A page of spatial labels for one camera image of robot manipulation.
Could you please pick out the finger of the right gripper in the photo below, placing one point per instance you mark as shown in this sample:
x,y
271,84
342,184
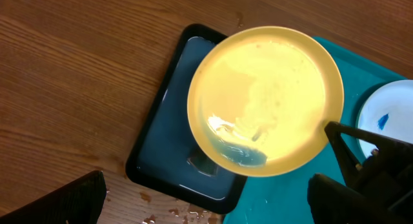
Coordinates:
x,y
333,203
344,141

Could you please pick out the light blue plate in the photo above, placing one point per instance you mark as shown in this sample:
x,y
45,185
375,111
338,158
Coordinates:
x,y
388,111

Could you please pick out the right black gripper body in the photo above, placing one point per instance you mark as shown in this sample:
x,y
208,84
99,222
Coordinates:
x,y
386,179

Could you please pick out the black water tray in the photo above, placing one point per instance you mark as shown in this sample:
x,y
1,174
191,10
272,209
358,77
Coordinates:
x,y
158,159

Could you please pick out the green and orange sponge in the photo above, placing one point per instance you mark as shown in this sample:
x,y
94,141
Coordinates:
x,y
202,163

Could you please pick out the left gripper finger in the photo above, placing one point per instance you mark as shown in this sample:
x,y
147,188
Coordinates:
x,y
80,201

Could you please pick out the yellow plate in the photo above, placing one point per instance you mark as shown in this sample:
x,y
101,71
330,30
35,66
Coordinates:
x,y
259,101

